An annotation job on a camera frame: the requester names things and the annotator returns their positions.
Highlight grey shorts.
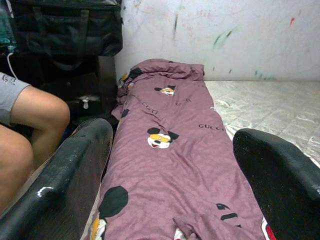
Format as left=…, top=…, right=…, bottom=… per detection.
left=0, top=71, right=32, bottom=126

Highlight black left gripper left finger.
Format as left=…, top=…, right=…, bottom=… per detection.
left=0, top=118, right=114, bottom=240

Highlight black fabric bag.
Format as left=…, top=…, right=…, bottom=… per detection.
left=9, top=0, right=124, bottom=72

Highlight person's bare leg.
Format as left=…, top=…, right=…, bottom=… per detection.
left=9, top=85, right=71, bottom=171
left=0, top=124, right=34, bottom=216

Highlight white quilted mattress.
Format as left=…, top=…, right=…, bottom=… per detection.
left=203, top=79, right=320, bottom=167

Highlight dark wooden cabinet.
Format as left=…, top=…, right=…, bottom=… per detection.
left=0, top=53, right=118, bottom=138

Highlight pink cartoon print blanket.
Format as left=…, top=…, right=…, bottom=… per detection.
left=82, top=58, right=278, bottom=240

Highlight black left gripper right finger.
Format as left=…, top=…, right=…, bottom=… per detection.
left=232, top=128, right=320, bottom=240

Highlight white thin cable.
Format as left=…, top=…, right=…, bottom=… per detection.
left=6, top=51, right=18, bottom=80

